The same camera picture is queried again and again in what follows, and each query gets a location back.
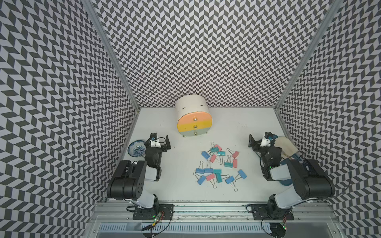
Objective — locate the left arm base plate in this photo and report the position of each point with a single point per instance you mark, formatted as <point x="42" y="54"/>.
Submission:
<point x="148" y="214"/>

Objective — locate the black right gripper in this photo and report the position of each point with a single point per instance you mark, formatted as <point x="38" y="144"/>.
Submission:
<point x="252" y="142"/>

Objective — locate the blue patterned bowl far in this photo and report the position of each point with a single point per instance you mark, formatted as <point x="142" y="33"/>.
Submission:
<point x="137" y="148"/>

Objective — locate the pink binder clip bottom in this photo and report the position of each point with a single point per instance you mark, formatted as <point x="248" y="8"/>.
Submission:
<point x="211" y="179"/>

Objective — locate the green binder clip bottom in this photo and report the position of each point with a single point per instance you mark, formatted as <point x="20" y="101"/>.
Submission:
<point x="220" y="177"/>

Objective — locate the pink binder clip top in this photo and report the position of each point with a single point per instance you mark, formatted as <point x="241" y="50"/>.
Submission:
<point x="213" y="145"/>

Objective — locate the green binder clip top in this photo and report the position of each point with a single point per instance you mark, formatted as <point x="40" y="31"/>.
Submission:
<point x="214" y="149"/>

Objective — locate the blue binder clip upper left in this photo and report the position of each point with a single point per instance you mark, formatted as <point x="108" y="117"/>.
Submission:
<point x="206" y="155"/>

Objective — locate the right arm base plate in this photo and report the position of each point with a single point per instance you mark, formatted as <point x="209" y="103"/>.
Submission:
<point x="262" y="212"/>

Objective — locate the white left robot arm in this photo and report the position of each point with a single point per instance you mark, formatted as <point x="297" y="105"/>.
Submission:
<point x="127" y="182"/>

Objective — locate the beige cloth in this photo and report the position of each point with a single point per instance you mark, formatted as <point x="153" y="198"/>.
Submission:
<point x="288" y="148"/>

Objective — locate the blue binder clip bottom left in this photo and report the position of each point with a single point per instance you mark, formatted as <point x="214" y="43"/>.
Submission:
<point x="200" y="178"/>

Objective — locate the yellow middle drawer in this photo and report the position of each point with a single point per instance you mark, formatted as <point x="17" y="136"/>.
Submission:
<point x="187" y="126"/>

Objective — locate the blue binder clip right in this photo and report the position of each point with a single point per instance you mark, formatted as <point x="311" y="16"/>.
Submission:
<point x="241" y="175"/>

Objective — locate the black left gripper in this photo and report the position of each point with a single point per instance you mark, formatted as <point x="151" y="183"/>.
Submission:
<point x="163" y="146"/>

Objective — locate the white round drawer cabinet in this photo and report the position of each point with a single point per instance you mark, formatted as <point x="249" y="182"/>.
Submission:
<point x="190" y="104"/>

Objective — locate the green binder clip middle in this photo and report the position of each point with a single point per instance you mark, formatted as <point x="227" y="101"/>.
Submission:
<point x="228" y="163"/>

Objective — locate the pale green bottom drawer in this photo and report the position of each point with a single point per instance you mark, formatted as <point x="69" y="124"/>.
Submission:
<point x="194" y="132"/>

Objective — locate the teal cutting board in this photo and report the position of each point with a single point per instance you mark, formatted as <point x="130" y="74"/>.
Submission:
<point x="282" y="173"/>

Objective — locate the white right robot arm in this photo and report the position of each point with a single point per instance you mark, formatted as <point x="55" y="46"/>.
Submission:
<point x="309" y="180"/>

